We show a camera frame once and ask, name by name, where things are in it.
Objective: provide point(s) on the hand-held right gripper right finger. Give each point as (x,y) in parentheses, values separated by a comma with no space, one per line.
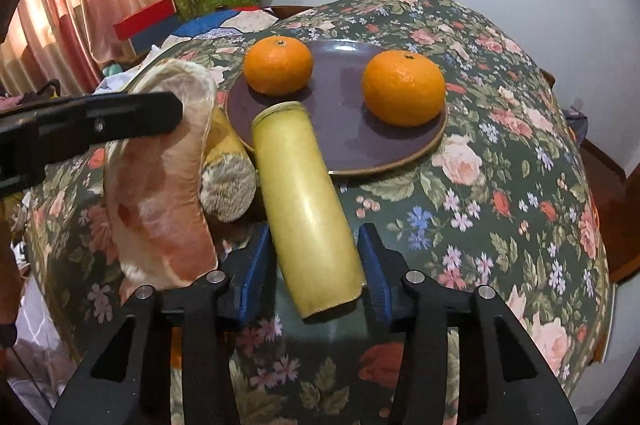
(374,267)

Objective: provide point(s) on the red flat box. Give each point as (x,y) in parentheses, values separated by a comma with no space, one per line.
(145,19)

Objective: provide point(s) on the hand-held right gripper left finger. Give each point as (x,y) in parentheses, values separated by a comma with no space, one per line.
(252,277)

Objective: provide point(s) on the floral tablecloth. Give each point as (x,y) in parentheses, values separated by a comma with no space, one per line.
(500,185)

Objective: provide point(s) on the blue and white quilt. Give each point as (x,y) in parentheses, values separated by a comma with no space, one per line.
(220,22)

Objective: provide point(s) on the pink and white bedding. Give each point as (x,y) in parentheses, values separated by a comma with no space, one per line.
(35,355)

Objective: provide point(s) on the purple ceramic plate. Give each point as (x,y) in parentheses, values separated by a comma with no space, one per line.
(340,105)

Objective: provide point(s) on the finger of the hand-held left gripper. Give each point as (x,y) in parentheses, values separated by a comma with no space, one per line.
(115,117)

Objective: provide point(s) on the orange mandarin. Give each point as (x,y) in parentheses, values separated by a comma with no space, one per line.
(277,65)
(404,87)

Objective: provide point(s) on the brown wooden chair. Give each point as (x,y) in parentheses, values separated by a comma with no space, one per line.
(602,190)

